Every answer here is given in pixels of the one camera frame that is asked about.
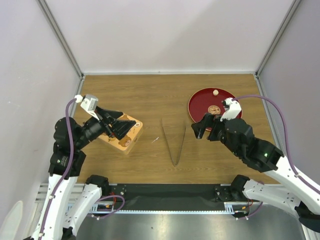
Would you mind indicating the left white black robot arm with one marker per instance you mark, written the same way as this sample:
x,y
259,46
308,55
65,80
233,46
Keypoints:
x,y
56,222

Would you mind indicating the brown metal tongs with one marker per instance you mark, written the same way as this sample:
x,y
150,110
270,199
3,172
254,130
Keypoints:
x,y
174,136

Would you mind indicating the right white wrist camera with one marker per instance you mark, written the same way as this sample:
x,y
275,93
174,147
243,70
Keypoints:
x,y
232,108

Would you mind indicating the gold chocolate box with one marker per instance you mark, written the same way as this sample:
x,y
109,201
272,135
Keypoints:
x,y
124,145

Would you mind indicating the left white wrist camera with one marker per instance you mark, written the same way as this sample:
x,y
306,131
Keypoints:
x,y
88,103

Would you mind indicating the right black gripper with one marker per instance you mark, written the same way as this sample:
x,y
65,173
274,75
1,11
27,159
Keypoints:
x,y
209,120

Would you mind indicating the round red plate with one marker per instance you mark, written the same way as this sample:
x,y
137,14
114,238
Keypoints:
x,y
203,101

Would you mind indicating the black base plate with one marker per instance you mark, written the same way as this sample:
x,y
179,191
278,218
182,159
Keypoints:
x,y
177,197

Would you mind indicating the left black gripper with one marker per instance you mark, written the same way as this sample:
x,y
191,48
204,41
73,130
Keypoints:
x,y
119,127

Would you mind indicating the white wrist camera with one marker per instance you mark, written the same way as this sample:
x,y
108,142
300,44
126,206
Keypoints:
x,y
232,108
88,103

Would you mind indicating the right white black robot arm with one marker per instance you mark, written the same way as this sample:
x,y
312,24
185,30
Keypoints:
x,y
275,170

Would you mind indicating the silver tin lid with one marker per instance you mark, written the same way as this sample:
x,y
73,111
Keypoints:
x,y
138,125

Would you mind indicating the white heart chocolate top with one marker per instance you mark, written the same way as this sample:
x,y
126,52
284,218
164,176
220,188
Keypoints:
x,y
215,92

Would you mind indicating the aluminium frame rail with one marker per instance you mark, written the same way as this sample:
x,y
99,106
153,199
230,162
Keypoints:
x,y
106,207

